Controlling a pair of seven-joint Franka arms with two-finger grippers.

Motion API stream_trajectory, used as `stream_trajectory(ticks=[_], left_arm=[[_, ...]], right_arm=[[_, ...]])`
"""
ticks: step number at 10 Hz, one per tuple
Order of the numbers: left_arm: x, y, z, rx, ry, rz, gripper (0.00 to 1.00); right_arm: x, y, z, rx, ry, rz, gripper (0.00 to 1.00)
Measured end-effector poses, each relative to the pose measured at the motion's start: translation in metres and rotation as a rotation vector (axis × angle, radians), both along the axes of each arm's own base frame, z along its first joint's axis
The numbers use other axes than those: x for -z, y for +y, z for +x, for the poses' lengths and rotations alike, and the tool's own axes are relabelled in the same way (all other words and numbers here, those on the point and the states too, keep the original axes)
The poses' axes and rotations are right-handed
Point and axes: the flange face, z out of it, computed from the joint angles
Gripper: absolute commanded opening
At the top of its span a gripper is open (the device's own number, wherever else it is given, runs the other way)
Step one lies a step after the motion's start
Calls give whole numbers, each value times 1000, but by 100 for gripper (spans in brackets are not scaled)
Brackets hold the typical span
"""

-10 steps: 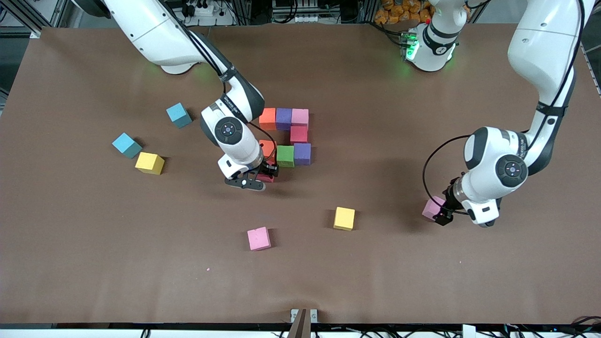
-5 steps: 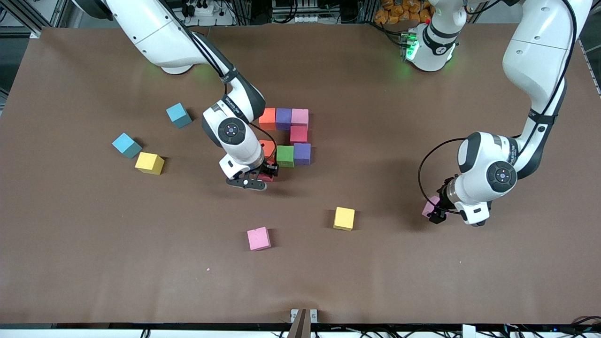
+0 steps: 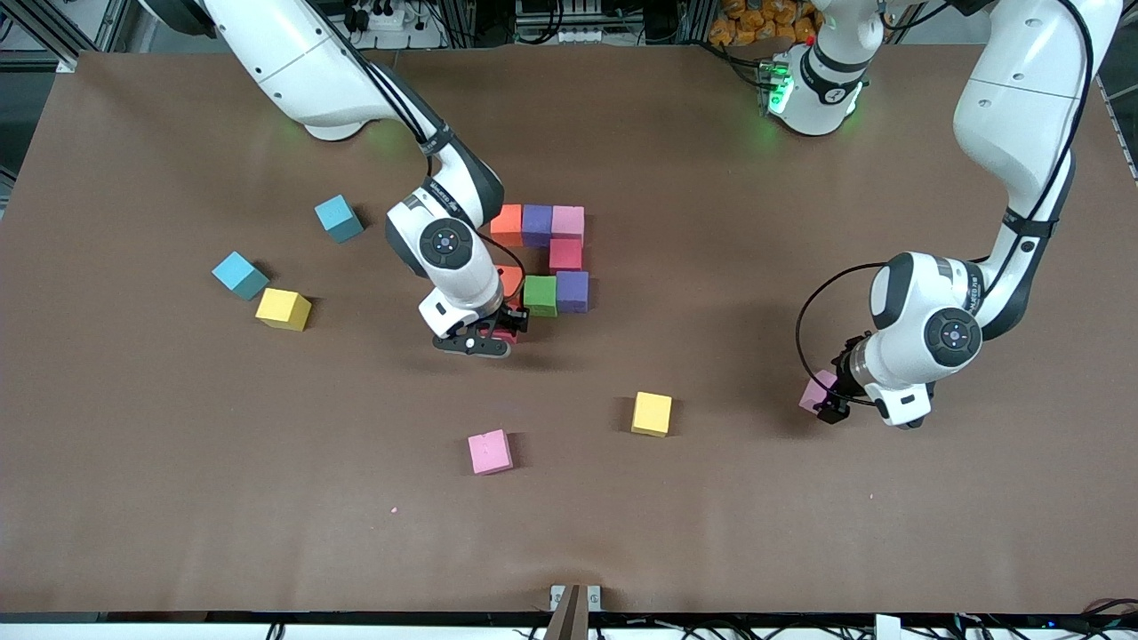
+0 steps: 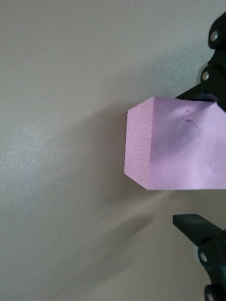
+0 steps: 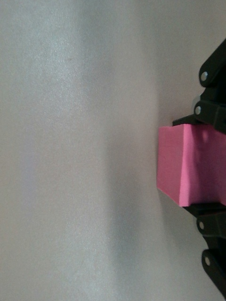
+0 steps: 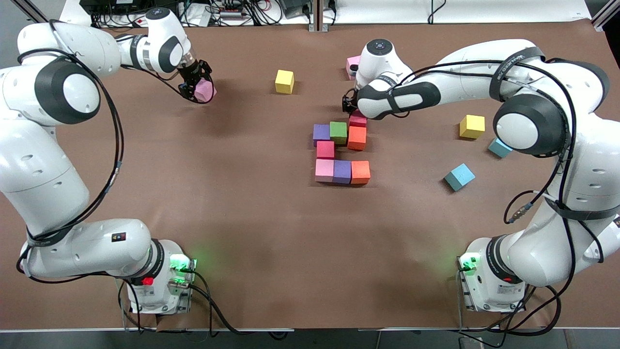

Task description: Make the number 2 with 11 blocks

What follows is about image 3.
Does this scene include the green foam cube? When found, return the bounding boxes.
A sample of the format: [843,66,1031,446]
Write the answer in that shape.
[522,275,559,318]

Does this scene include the purple foam cube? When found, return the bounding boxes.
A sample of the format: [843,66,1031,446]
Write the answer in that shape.
[521,204,555,248]
[556,270,591,314]

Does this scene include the yellow foam cube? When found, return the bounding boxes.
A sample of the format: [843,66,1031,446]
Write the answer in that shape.
[631,391,674,438]
[255,288,313,332]

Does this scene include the light blue foam cube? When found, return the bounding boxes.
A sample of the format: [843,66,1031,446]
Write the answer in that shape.
[212,251,270,301]
[314,195,365,244]

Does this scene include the brown table cover sheet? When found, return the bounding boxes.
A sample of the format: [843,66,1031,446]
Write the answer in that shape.
[0,44,1138,614]

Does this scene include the grey electronics unit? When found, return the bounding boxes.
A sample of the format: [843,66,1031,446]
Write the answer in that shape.
[514,0,614,45]

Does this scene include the white power strip with plugs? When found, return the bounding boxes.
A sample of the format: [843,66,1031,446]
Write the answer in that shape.
[342,0,445,50]

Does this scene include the bag of orange items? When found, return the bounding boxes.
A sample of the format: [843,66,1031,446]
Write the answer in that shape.
[709,0,823,47]

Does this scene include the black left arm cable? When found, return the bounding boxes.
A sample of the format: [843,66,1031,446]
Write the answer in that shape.
[794,0,1096,408]

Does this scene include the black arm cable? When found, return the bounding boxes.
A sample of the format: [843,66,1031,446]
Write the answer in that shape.
[329,18,530,308]
[794,0,1096,408]

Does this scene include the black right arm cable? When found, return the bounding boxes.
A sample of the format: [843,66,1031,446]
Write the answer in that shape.
[329,18,530,308]

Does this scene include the small metal mount bracket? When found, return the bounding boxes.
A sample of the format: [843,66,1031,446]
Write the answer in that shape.
[549,584,602,612]

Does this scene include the brown mount bar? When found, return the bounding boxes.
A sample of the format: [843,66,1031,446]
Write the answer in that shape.
[544,585,589,640]

